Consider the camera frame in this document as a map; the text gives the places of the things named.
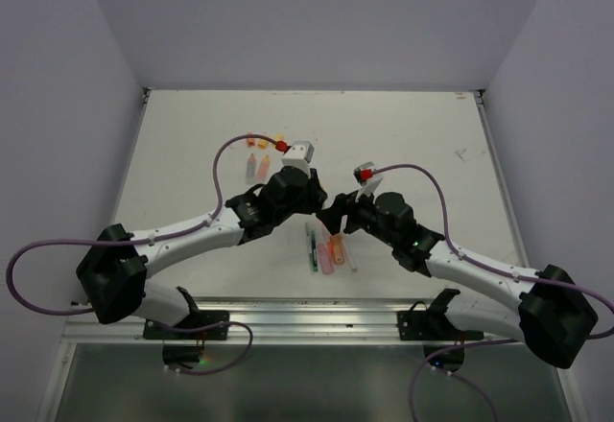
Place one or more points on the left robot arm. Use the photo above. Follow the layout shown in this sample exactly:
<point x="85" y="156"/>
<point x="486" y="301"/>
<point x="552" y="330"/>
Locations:
<point x="117" y="274"/>

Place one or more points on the orange clear highlighter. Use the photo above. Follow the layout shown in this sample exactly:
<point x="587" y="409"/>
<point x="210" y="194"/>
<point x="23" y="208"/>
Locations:
<point x="335" y="244"/>

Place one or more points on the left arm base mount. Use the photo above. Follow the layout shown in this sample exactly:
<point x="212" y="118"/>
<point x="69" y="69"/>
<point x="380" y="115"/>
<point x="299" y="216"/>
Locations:
<point x="198" y="326"/>

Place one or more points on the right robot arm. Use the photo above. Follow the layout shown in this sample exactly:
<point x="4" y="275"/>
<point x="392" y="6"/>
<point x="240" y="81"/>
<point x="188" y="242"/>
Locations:
<point x="539" y="308"/>

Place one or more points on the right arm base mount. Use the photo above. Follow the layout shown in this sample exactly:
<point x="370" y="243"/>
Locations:
<point x="431" y="324"/>

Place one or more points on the pink highlighter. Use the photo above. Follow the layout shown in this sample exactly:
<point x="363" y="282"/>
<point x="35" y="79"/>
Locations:
<point x="325" y="262"/>

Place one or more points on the white pen with tan cap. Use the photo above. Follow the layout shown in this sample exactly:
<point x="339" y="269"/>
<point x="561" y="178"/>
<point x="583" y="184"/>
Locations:
<point x="349" y="258"/>

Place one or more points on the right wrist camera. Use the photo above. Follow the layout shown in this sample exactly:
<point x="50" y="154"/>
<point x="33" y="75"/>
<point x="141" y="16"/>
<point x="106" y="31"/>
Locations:
<point x="368" y="179"/>

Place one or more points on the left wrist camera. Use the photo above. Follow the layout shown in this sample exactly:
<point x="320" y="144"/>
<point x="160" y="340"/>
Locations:
<point x="299" y="156"/>

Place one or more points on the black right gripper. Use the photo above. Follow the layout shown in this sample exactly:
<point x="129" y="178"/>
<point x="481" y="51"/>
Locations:
<point x="344" y="203"/>

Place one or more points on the green clear pen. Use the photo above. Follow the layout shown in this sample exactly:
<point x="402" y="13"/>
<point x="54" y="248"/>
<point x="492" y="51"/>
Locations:
<point x="312" y="247"/>

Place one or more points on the orange highlighter marker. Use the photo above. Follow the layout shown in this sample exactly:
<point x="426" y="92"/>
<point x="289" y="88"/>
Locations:
<point x="262" y="169"/>

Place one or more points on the white marker with peach tip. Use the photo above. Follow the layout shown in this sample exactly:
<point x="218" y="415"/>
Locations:
<point x="251" y="170"/>

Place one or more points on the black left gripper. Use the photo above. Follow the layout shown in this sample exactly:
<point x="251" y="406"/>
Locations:
<point x="316" y="195"/>

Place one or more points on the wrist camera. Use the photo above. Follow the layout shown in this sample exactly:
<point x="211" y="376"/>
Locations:
<point x="368" y="179"/>
<point x="299" y="156"/>

